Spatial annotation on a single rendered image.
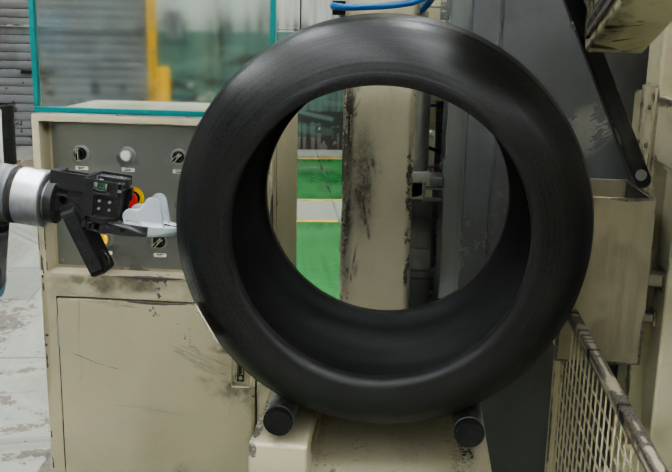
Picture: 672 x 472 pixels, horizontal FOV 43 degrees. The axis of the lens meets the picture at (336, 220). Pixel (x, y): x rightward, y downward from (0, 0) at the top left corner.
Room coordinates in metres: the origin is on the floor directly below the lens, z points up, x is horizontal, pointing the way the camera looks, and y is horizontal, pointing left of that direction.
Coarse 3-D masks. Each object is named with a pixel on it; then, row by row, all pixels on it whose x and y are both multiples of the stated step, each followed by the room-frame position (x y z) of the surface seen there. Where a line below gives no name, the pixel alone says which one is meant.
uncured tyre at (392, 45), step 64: (256, 64) 1.18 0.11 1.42; (320, 64) 1.14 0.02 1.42; (384, 64) 1.13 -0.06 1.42; (448, 64) 1.12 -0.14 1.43; (512, 64) 1.15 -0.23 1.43; (256, 128) 1.14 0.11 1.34; (512, 128) 1.11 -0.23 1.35; (192, 192) 1.16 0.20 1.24; (256, 192) 1.43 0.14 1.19; (512, 192) 1.39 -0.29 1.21; (576, 192) 1.12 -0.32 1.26; (192, 256) 1.16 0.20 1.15; (256, 256) 1.42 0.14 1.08; (512, 256) 1.39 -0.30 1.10; (576, 256) 1.12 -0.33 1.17; (256, 320) 1.14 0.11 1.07; (320, 320) 1.41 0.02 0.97; (384, 320) 1.41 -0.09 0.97; (448, 320) 1.40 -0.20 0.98; (512, 320) 1.11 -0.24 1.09; (320, 384) 1.13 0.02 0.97; (384, 384) 1.12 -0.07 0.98; (448, 384) 1.12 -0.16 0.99
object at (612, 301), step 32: (608, 192) 1.60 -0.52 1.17; (640, 192) 1.49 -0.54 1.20; (608, 224) 1.41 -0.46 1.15; (640, 224) 1.41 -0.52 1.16; (608, 256) 1.41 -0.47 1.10; (640, 256) 1.41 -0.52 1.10; (608, 288) 1.41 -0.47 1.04; (640, 288) 1.41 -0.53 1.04; (608, 320) 1.41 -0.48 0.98; (640, 320) 1.41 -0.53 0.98; (576, 352) 1.42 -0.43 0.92; (608, 352) 1.41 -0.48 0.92; (640, 352) 1.41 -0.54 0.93
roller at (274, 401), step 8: (272, 400) 1.20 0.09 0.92; (280, 400) 1.19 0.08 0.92; (288, 400) 1.20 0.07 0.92; (272, 408) 1.17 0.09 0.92; (280, 408) 1.16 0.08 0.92; (288, 408) 1.17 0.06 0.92; (296, 408) 1.20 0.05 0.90; (264, 416) 1.17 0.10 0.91; (272, 416) 1.16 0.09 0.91; (280, 416) 1.16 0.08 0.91; (288, 416) 1.16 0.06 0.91; (264, 424) 1.17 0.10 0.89; (272, 424) 1.16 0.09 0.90; (280, 424) 1.16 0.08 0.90; (288, 424) 1.16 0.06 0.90; (272, 432) 1.16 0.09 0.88; (280, 432) 1.16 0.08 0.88
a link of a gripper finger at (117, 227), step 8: (96, 224) 1.28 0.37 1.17; (112, 224) 1.24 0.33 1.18; (120, 224) 1.25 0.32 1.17; (128, 224) 1.25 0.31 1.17; (104, 232) 1.24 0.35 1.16; (112, 232) 1.24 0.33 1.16; (120, 232) 1.24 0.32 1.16; (128, 232) 1.24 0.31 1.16; (136, 232) 1.25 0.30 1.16; (144, 232) 1.25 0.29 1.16
